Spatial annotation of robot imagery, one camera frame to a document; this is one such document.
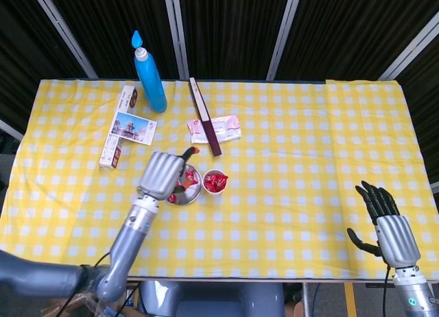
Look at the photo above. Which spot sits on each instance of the grey metal partition post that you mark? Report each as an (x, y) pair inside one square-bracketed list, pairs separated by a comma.
[(10, 129), (411, 55), (284, 32), (176, 32), (65, 32), (435, 187)]

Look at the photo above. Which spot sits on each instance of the photo postcard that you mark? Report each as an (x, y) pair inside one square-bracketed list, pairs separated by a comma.
[(133, 128)]

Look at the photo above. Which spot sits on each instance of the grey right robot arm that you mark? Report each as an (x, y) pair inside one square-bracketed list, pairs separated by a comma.
[(413, 293)]

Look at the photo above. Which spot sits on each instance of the large brown cardboard box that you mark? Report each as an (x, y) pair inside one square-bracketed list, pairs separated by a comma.
[(79, 305)]

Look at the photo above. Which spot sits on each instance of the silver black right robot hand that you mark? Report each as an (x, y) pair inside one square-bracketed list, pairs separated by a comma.
[(398, 239)]

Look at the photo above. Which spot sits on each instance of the white paper cup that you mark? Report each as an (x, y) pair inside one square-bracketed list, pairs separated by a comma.
[(214, 193)]

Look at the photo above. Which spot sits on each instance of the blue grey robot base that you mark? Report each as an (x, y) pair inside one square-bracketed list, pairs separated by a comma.
[(212, 300)]

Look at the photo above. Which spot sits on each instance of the dark red folded fan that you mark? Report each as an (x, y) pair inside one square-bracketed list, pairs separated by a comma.
[(205, 119)]

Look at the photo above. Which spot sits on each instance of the yellow white checkered tablecloth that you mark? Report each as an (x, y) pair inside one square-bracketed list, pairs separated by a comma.
[(274, 193)]

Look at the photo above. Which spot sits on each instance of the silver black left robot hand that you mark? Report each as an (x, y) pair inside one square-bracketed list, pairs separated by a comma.
[(161, 174)]

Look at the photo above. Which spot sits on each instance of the small brown cardboard box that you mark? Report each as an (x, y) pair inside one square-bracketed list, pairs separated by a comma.
[(294, 310)]

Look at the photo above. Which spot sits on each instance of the pink wet wipes pack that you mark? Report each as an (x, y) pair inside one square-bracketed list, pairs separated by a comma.
[(226, 128)]

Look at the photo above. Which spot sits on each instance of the grey metal table leg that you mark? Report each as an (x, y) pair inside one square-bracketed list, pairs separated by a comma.
[(307, 300)]

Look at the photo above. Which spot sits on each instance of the round steel plate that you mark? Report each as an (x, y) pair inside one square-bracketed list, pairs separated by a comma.
[(190, 193)]

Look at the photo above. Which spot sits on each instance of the long white cardboard box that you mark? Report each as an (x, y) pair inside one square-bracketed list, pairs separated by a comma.
[(111, 155)]

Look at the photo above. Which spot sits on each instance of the blue squeeze bottle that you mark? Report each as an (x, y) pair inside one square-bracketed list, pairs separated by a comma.
[(151, 83)]

